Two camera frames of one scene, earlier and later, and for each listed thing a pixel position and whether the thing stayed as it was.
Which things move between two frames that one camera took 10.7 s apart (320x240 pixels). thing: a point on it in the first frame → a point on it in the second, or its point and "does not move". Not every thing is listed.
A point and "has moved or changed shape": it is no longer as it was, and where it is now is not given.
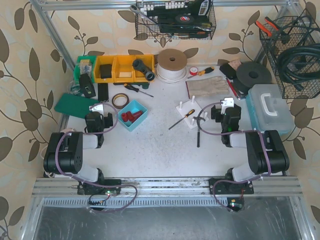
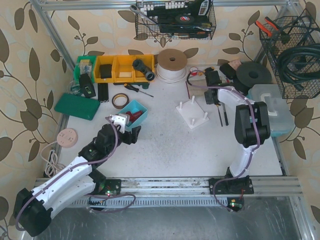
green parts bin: [85, 65] does not move
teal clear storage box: [267, 110] does not move
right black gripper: [214, 113] → [210, 97]
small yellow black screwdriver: [136, 89] does not move
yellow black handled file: [191, 112] has moved or changed shape
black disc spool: [251, 73] does not move
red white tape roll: [193, 70] does not move
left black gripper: [107, 120] → [131, 135]
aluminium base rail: [54, 186] does not move
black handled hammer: [199, 118] has moved or changed shape
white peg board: [197, 118] does not move
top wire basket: [175, 19] does not move
